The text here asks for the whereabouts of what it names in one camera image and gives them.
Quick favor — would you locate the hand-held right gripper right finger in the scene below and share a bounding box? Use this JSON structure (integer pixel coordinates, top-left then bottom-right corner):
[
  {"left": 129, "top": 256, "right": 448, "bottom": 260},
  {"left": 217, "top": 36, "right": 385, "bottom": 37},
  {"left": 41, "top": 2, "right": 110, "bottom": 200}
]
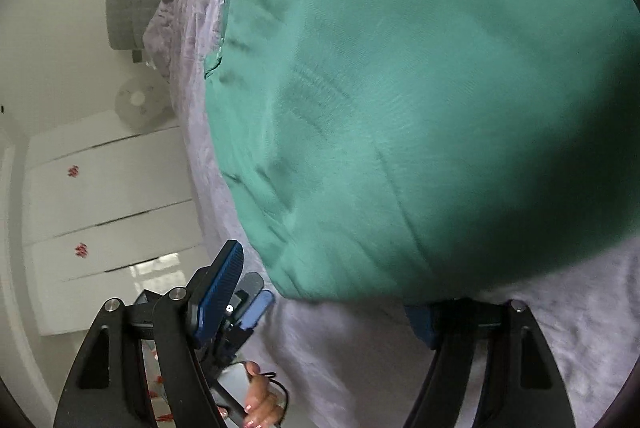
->
[{"left": 402, "top": 298, "right": 576, "bottom": 428}]

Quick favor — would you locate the person's left hand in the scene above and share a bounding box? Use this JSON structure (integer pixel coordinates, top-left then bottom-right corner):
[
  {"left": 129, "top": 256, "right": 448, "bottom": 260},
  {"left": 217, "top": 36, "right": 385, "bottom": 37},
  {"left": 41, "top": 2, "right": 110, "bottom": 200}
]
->
[{"left": 216, "top": 360, "right": 289, "bottom": 428}]

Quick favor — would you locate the black cord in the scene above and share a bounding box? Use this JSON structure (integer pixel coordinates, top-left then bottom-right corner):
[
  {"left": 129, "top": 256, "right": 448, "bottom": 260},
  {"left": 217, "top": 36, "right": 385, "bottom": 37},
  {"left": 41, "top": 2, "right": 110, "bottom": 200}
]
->
[{"left": 260, "top": 372, "right": 291, "bottom": 426}]

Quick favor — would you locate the white standing fan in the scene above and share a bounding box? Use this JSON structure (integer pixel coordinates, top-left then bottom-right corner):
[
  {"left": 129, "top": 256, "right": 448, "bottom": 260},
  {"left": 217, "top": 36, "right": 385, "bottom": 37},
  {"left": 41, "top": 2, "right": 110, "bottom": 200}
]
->
[{"left": 115, "top": 75, "right": 169, "bottom": 129}]

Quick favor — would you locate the green work shirt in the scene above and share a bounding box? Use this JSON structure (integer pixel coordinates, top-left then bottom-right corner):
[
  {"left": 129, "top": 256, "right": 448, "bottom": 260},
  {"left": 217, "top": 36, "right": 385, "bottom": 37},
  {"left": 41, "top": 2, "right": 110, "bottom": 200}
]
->
[{"left": 202, "top": 0, "right": 640, "bottom": 309}]

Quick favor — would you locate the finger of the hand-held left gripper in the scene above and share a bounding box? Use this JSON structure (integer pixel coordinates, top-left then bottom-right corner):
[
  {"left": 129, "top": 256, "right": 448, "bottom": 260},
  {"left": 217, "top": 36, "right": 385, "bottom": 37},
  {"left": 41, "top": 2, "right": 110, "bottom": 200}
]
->
[
  {"left": 235, "top": 290, "right": 276, "bottom": 335},
  {"left": 231, "top": 271, "right": 265, "bottom": 305}
]

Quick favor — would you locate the white wardrobe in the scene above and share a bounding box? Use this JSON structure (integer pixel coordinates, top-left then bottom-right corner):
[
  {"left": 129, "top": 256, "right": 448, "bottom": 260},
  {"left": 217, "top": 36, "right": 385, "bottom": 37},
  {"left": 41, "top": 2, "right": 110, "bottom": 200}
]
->
[{"left": 20, "top": 110, "right": 211, "bottom": 337}]

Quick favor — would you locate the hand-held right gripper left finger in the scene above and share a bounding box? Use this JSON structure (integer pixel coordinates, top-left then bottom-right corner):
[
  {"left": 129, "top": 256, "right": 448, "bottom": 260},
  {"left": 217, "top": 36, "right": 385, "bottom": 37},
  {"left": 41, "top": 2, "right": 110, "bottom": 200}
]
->
[{"left": 52, "top": 240, "right": 246, "bottom": 428}]

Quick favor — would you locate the purple bedspread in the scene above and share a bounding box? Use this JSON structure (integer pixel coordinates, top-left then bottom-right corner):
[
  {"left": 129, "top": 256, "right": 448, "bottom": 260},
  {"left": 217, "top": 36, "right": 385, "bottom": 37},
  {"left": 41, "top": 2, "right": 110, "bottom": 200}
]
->
[{"left": 142, "top": 0, "right": 640, "bottom": 428}]

